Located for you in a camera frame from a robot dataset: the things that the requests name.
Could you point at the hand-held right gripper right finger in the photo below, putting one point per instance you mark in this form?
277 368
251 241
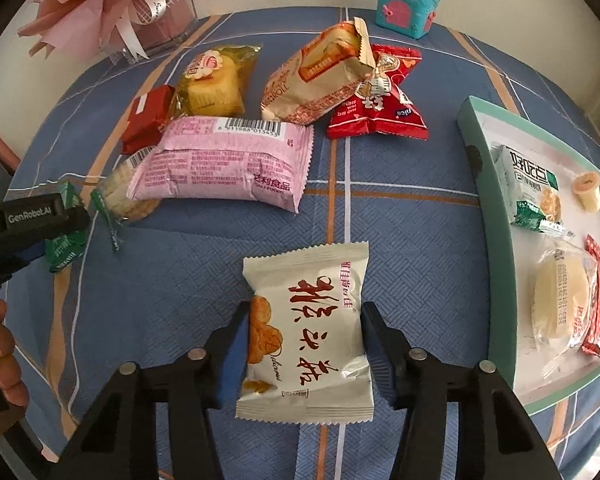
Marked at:
377 355

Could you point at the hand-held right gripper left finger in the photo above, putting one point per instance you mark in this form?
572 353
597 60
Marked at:
235 355

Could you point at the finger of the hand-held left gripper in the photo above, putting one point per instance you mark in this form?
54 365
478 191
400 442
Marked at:
27 257
76 221

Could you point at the small green packet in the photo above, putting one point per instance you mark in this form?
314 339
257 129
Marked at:
62 252

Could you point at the white pastry packet orange print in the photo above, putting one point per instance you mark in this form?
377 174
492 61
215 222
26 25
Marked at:
305 330

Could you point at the clear packet with white bun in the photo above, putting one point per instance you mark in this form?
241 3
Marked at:
562 300

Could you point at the yellow soft bread packet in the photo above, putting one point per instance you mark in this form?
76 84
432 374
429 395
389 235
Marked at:
212 82

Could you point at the red patterned wafer packet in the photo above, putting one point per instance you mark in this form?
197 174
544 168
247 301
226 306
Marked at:
595 300

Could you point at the white green cracker packet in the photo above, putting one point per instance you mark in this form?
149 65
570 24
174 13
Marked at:
529 185

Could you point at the red candy packet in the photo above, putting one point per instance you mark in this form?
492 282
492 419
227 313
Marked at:
384 110

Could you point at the teal shallow box tray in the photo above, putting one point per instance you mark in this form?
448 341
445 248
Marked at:
479 125

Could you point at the pale jelly cup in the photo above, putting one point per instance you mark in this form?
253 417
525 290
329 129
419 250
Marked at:
588 190

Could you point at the person's left hand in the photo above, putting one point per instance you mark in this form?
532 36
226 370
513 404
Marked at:
5 350

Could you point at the round rice cracker packet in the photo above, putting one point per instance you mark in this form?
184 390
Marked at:
120 190

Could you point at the small dark red packet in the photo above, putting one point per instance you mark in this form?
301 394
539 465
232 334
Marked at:
145 117

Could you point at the pink snack packet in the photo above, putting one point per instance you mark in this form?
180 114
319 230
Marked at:
220 160

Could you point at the clear glass vase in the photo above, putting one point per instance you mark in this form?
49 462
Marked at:
172 20

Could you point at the cream orange roll packet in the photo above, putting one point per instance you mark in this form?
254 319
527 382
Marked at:
315 80

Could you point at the teal toy chest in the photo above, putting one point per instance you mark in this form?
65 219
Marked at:
407 7

